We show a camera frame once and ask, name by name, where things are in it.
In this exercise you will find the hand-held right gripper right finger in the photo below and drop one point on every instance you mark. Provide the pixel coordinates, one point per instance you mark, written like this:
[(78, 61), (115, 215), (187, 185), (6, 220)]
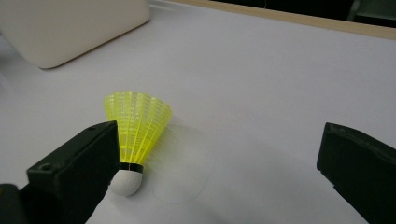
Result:
[(361, 168)]

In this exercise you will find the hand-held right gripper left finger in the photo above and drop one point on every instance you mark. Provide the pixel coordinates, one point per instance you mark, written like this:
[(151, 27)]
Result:
[(71, 174)]

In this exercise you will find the yellow plastic shuttlecock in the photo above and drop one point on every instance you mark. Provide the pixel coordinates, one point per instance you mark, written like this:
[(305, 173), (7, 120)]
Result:
[(138, 124)]

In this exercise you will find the white plastic storage bin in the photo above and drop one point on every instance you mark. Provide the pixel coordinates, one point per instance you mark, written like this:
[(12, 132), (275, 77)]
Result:
[(62, 28)]

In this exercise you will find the white metal stand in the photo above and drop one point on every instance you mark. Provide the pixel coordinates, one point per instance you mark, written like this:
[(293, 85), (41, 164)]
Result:
[(355, 9)]

